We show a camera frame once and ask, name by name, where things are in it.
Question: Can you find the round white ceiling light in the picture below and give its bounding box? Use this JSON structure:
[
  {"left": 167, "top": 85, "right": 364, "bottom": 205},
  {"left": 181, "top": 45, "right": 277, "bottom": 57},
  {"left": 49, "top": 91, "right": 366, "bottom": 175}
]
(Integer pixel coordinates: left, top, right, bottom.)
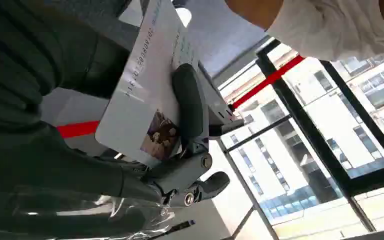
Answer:
[{"left": 175, "top": 7, "right": 193, "bottom": 28}]

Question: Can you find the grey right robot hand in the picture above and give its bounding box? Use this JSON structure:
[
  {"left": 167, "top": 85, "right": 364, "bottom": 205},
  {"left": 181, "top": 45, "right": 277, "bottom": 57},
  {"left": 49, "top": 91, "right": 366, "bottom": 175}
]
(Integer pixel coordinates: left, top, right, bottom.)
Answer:
[{"left": 0, "top": 0, "right": 246, "bottom": 240}]

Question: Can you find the black window frame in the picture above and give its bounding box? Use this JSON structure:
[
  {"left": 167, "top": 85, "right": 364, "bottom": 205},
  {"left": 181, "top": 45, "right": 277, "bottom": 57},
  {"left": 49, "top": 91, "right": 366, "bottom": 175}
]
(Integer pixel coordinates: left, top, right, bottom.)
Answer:
[{"left": 211, "top": 35, "right": 384, "bottom": 240}]

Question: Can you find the person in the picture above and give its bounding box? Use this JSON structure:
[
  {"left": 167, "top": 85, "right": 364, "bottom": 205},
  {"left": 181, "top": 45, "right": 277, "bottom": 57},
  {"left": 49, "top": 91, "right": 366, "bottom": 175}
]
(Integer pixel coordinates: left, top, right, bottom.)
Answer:
[{"left": 224, "top": 0, "right": 384, "bottom": 64}]

